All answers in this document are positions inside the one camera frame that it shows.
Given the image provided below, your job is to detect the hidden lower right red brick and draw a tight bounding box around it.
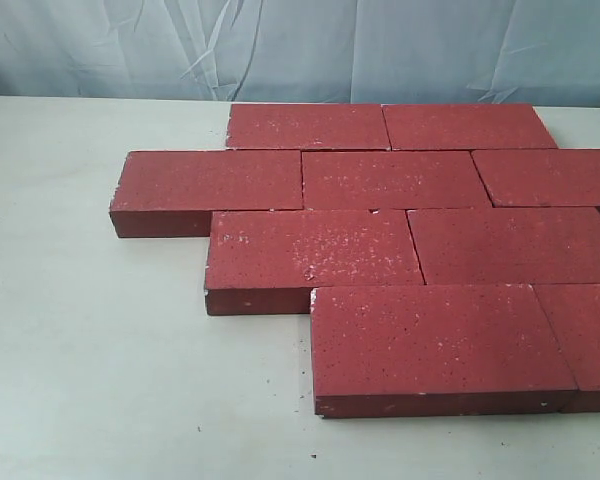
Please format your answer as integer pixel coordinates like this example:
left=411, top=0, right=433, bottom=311
left=407, top=207, right=600, bottom=285

